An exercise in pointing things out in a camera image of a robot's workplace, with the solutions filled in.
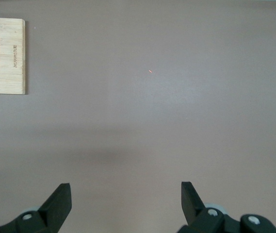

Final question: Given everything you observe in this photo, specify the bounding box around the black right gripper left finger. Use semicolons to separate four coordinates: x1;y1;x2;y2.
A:
0;183;72;233

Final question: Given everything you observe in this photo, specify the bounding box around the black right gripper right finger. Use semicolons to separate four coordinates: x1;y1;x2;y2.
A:
176;181;241;233

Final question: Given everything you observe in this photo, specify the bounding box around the bamboo cutting board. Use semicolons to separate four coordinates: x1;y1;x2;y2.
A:
0;18;26;95

